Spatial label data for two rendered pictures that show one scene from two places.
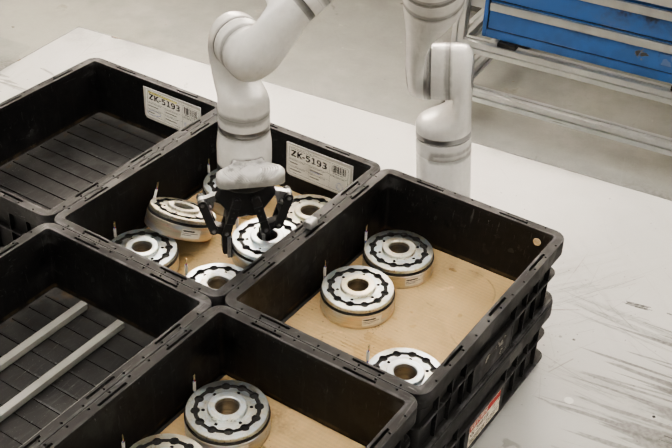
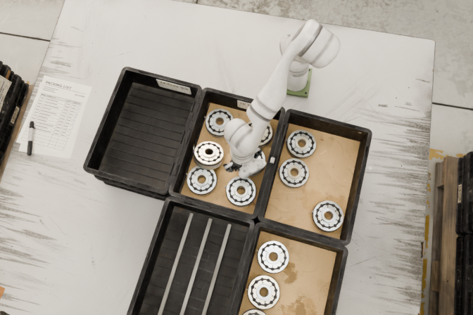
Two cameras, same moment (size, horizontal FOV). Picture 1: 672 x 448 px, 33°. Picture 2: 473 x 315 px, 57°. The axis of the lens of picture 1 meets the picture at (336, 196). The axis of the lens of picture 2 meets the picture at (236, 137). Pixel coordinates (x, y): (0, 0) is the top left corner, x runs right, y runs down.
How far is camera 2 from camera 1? 1.09 m
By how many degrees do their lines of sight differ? 39
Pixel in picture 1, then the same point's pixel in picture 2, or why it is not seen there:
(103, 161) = (153, 117)
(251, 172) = (253, 169)
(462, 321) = (335, 169)
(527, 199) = not seen: hidden behind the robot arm
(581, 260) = (355, 85)
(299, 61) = not seen: outside the picture
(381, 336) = (308, 189)
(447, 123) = (301, 65)
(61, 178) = (141, 136)
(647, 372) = (394, 143)
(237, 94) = not seen: hidden behind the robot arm
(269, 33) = (257, 138)
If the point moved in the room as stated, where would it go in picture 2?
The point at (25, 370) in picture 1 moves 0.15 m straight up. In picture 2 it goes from (187, 255) to (181, 252)
